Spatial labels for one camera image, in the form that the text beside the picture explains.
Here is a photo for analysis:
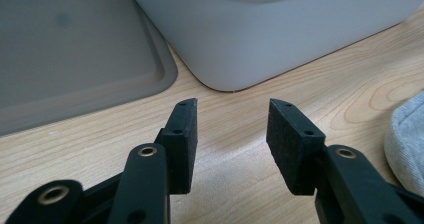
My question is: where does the grey cloth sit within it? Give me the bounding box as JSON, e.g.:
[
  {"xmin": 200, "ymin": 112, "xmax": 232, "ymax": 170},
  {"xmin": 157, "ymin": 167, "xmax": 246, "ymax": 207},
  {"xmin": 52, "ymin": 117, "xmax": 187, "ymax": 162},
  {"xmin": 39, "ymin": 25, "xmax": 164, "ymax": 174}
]
[{"xmin": 383, "ymin": 91, "xmax": 424, "ymax": 198}]

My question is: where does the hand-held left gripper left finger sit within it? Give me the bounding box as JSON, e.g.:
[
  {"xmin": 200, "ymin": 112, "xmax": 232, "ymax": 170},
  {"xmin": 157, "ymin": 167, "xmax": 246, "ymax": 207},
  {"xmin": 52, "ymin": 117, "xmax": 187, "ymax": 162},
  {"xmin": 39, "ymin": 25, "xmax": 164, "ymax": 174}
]
[{"xmin": 154, "ymin": 97, "xmax": 199, "ymax": 195}]

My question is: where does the white divided storage box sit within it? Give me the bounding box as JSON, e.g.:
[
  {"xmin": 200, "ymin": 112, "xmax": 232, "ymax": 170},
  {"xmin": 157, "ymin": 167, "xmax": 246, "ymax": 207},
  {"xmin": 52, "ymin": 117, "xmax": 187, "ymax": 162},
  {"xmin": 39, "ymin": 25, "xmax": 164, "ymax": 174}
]
[{"xmin": 125, "ymin": 0, "xmax": 424, "ymax": 93}]

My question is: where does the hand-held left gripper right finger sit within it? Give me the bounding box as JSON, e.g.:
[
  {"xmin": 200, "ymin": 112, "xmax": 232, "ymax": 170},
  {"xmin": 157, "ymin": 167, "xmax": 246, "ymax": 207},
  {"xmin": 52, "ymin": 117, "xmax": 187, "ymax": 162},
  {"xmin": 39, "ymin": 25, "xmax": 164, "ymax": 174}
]
[{"xmin": 265, "ymin": 98, "xmax": 327, "ymax": 196}]

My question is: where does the grey translucent plastic lid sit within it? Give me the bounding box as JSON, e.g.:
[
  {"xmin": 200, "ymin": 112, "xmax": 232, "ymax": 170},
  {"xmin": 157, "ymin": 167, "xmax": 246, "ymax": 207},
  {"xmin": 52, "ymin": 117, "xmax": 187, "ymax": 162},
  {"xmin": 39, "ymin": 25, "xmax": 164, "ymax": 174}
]
[{"xmin": 0, "ymin": 0, "xmax": 179, "ymax": 138}]

